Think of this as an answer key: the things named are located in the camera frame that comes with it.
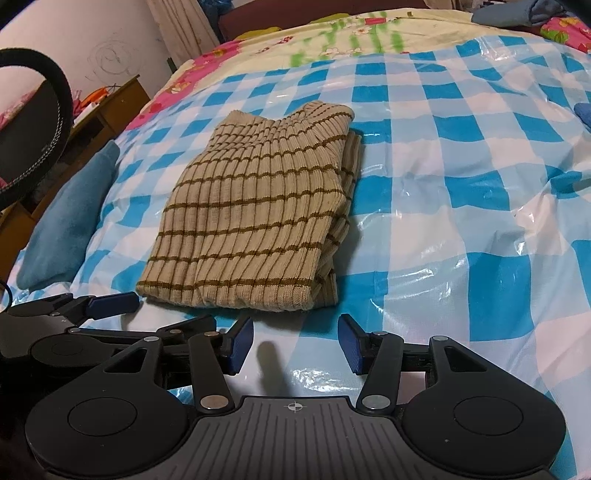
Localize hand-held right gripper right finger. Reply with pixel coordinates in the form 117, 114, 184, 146
337, 313, 484, 413

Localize folded blue clothes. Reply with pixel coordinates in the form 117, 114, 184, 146
471, 0, 557, 27

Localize blue white checkered plastic sheet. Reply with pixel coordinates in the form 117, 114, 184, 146
0, 34, 591, 480

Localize orange clutter on nightstand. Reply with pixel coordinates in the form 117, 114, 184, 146
73, 84, 114, 110

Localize wooden nightstand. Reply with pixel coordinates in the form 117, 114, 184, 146
0, 75, 151, 280

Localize beige brown-striped ribbed sweater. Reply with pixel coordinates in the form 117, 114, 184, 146
135, 99, 366, 315

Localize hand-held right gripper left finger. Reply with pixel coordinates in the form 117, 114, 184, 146
103, 316, 256, 414

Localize black curved strap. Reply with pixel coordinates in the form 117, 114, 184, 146
0, 48, 75, 206

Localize beige patterned curtain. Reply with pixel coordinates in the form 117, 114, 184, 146
147, 0, 223, 72

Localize maroon headboard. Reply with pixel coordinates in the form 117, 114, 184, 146
217, 0, 428, 42

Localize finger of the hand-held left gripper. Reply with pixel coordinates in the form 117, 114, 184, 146
156, 315, 219, 346
56, 291, 140, 325

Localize floral cream bedsheet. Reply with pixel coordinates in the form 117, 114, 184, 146
127, 8, 591, 136

